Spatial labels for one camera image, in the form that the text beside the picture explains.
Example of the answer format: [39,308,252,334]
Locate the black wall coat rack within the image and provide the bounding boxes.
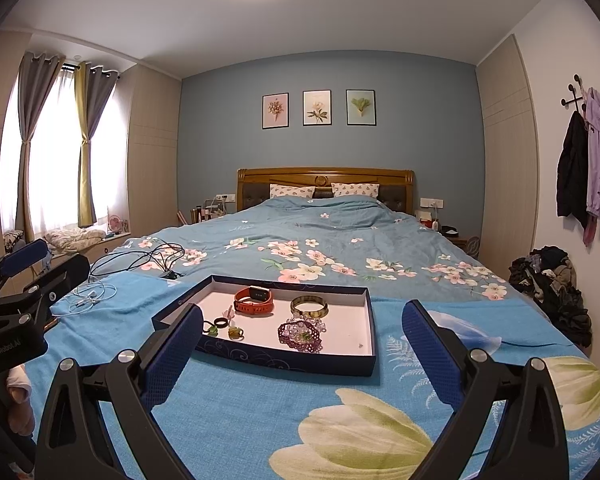
[560,74,587,111]

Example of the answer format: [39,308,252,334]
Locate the black curtain rod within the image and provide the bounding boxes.
[62,62,121,79]

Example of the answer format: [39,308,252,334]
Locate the purple beaded bracelet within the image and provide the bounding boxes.
[278,319,326,353]

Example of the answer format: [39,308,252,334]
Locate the orange smartwatch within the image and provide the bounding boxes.
[233,285,275,316]

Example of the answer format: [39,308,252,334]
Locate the crumpled pale clothes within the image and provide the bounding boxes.
[44,227,106,256]

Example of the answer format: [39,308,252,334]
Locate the group of cosmetic bottles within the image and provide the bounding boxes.
[176,199,228,226]

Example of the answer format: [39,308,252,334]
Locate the black jacket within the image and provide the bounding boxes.
[556,110,590,231]

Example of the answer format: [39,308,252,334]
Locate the beige window bench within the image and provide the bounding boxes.
[50,232,131,281]

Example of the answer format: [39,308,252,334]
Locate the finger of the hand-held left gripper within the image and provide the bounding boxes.
[0,254,90,331]
[0,239,51,303]

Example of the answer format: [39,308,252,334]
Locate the framed white flower picture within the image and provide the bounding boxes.
[302,90,332,127]

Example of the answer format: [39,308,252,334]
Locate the turquoise blanket with large flowers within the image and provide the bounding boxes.
[30,272,600,480]

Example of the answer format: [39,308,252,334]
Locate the dark blue cardboard box tray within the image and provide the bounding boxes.
[151,274,377,377]

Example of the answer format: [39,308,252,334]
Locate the framed pink flower picture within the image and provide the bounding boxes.
[262,93,289,130]

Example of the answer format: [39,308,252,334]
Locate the beige wardrobe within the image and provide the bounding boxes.
[475,34,540,261]

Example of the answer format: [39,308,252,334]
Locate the dotted white pillow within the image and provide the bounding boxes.
[331,182,381,199]
[270,183,316,199]

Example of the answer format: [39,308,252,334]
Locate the wooden nightstand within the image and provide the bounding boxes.
[440,225,481,261]

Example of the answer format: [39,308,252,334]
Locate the framed green leaf picture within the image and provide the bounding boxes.
[346,89,377,126]

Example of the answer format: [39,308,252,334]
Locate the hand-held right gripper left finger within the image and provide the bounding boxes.
[36,304,204,480]

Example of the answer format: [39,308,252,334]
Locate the person's left hand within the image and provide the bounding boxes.
[7,367,36,437]

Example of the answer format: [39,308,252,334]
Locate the wooden headboard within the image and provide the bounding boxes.
[237,167,415,212]

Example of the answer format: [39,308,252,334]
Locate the white earphone cable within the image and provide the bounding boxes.
[55,280,118,311]

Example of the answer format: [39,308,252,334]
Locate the pile of dark clothes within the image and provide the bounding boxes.
[509,246,593,348]

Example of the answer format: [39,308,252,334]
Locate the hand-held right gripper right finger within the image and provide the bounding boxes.
[401,300,571,480]

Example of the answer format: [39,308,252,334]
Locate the white sheer curtain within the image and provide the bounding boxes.
[0,67,131,233]

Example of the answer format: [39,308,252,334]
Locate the blue floral duvet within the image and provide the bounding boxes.
[87,196,523,303]

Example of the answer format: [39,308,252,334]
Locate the amber bangle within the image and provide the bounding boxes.
[290,296,329,320]

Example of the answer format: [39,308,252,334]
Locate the black cables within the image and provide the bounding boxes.
[89,242,186,281]

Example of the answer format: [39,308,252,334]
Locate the yellow and grey curtain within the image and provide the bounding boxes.
[75,61,118,228]

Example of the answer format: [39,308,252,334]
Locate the beige wall cabinet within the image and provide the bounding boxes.
[125,62,183,236]

